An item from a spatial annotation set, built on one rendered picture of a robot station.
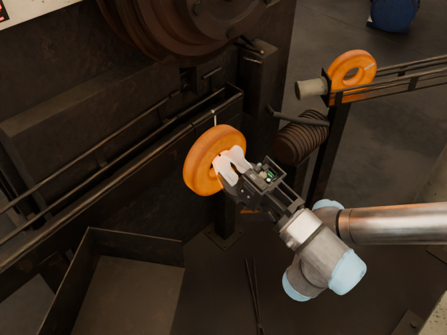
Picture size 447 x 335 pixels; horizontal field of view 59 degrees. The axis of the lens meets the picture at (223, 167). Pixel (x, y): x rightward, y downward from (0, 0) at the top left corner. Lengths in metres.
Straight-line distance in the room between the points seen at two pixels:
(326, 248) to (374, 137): 1.55
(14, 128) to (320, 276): 0.67
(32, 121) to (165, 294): 0.46
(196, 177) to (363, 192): 1.26
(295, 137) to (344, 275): 0.69
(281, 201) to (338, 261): 0.14
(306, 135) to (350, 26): 1.92
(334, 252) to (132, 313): 0.44
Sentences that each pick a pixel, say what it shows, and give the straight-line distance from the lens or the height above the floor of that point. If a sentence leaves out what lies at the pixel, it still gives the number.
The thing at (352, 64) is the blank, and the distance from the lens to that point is 1.29.
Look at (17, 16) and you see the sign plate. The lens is 0.86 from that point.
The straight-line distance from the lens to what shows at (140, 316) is 0.90.
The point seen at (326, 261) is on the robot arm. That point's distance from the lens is 0.71.
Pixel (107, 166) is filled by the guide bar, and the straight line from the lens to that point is 1.04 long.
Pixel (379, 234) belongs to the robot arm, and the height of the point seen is 0.78.
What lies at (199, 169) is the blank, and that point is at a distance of 0.76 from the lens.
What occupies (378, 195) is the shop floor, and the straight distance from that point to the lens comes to 1.94.
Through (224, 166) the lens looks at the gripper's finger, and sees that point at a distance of 0.76.
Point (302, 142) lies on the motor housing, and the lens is 1.33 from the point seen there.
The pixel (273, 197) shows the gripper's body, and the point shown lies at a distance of 0.73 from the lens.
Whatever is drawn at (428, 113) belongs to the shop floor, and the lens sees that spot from 2.49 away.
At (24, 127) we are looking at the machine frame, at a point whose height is 0.87.
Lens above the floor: 1.42
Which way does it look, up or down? 48 degrees down
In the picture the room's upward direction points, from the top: straight up
